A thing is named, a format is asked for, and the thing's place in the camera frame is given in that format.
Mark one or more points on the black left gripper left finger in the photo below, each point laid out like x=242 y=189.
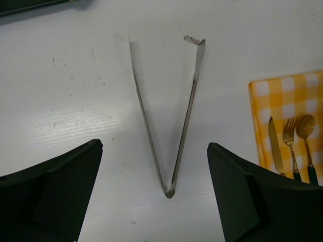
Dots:
x=48 y=201

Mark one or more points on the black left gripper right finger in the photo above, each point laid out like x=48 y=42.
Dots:
x=256 y=204

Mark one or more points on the steel serving tongs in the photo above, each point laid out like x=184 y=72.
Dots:
x=200 y=50

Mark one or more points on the gold table knife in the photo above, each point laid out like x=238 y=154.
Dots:
x=276 y=153

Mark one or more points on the gold fork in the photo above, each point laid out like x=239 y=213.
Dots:
x=288 y=138

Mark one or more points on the gold spoon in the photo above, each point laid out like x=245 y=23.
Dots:
x=304 y=130

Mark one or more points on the yellow checkered cloth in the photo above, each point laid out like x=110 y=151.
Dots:
x=283 y=98

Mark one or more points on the black serving tray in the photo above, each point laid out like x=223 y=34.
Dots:
x=15 y=7

